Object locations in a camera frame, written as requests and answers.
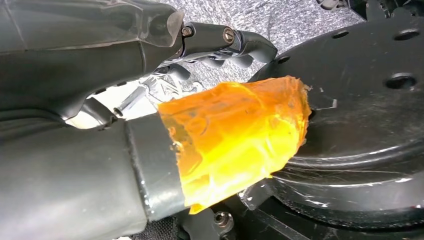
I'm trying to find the black machine part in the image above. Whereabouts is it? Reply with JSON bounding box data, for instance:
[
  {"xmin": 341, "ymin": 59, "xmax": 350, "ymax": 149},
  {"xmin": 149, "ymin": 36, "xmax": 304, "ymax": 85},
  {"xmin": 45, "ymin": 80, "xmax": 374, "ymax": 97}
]
[{"xmin": 314, "ymin": 0, "xmax": 424, "ymax": 24}]

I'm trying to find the black round base plate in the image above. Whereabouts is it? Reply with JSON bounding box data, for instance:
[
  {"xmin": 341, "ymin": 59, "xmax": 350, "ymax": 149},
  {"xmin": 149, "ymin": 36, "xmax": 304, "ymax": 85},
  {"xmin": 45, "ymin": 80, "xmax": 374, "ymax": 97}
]
[{"xmin": 211, "ymin": 6, "xmax": 424, "ymax": 240}]

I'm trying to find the orange tape wrap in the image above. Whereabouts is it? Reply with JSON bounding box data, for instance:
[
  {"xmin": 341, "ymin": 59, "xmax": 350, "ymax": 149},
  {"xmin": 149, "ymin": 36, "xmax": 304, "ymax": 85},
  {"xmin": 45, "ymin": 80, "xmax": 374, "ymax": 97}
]
[{"xmin": 157, "ymin": 75, "xmax": 313, "ymax": 216}]

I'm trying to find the silver metal pin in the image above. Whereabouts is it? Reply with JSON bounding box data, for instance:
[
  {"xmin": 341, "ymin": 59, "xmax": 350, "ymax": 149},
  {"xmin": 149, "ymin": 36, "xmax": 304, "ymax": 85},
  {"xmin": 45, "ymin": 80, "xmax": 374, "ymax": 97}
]
[{"xmin": 113, "ymin": 86, "xmax": 148, "ymax": 117}]

